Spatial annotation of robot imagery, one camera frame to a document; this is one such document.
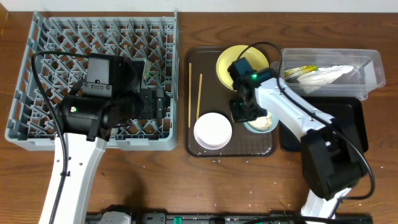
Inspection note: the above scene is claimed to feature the long wooden chopstick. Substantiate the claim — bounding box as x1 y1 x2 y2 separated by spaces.
188 62 192 128

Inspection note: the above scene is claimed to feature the grey dishwasher rack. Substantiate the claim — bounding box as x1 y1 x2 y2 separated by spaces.
5 12 180 151

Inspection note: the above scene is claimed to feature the short wooden chopstick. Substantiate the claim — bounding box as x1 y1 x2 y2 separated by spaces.
196 73 203 120

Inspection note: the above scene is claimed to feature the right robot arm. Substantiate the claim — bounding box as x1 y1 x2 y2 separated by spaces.
227 58 373 223

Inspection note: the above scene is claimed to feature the green orange snack wrapper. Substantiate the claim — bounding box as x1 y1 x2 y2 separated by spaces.
284 65 318 80

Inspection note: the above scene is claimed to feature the dark brown serving tray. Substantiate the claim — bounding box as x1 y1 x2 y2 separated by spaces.
184 47 277 157

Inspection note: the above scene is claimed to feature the clear plastic bin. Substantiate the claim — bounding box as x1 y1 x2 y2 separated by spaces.
280 48 386 100

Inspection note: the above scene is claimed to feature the white cup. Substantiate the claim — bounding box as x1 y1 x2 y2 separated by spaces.
110 128 119 138

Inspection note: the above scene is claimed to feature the white paper napkin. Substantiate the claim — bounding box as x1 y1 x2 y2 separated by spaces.
297 65 354 85

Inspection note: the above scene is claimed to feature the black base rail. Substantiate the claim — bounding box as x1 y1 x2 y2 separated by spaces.
85 204 374 224

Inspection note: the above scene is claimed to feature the black rectangular tray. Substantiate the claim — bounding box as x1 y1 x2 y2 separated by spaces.
279 96 369 152

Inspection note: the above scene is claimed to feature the yellow plate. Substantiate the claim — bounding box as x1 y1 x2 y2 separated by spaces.
216 45 269 90

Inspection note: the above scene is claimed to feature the white saucer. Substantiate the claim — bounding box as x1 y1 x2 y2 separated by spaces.
193 113 233 150

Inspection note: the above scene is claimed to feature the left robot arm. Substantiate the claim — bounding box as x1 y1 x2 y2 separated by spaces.
39 53 170 223

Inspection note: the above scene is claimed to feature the light blue bowl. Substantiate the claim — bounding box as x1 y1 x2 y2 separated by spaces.
244 112 279 134

